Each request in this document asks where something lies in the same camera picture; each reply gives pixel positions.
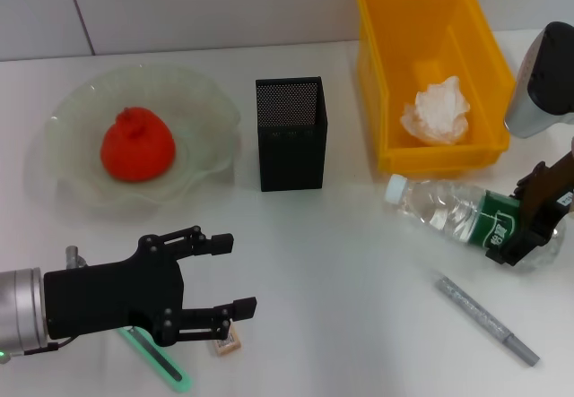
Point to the black mesh pen holder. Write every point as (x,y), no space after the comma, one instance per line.
(291,159)

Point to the translucent glass fruit plate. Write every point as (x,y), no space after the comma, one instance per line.
(197,114)

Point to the clear green-label water bottle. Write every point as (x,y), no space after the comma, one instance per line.
(439,209)

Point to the yellow plastic bin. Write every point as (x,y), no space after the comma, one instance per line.
(385,101)

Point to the beige eraser with barcode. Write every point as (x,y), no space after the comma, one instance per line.
(228,347)

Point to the grey glitter pen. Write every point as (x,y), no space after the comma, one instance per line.
(484,318)

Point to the white paper ball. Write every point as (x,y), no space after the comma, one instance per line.
(437,112)

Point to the orange fruit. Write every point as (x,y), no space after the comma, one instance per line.
(136,146)

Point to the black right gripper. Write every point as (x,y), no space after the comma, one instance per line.
(547,191)

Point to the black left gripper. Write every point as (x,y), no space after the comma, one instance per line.
(112,296)

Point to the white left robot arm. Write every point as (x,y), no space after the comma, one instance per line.
(20,307)

